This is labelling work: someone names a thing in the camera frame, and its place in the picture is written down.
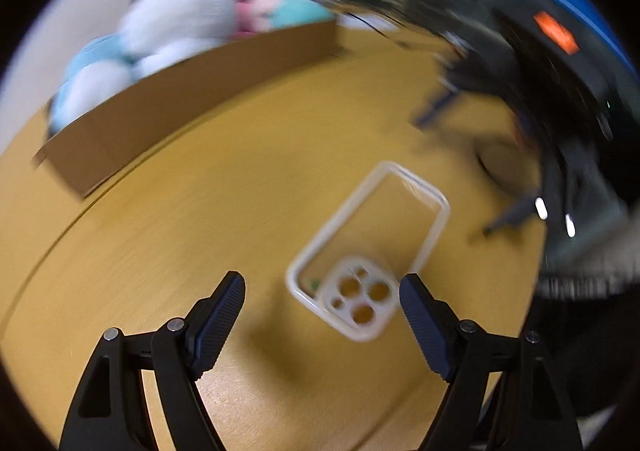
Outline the teal and pink plush toy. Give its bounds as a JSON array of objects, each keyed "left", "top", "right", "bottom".
[{"left": 230, "top": 0, "right": 337, "bottom": 39}]

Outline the cardboard box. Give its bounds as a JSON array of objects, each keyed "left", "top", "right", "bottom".
[{"left": 32, "top": 20, "right": 345, "bottom": 199}]

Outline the black cable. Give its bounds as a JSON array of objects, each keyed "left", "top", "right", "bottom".
[{"left": 336, "top": 6, "right": 416, "bottom": 49}]

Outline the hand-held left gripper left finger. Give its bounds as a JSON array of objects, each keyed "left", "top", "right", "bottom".
[{"left": 59, "top": 271, "right": 246, "bottom": 451}]

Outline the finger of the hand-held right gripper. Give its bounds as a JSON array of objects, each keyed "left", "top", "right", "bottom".
[
  {"left": 410, "top": 80, "right": 459, "bottom": 130},
  {"left": 481, "top": 195, "right": 539, "bottom": 238}
]

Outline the clear white phone case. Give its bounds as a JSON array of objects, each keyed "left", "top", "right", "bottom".
[{"left": 285, "top": 160, "right": 451, "bottom": 344}]

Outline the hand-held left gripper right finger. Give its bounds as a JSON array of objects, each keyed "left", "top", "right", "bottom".
[{"left": 399, "top": 273, "right": 583, "bottom": 451}]

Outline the white and blue plush toy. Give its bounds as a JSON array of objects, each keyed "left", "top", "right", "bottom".
[{"left": 49, "top": 0, "right": 237, "bottom": 138}]

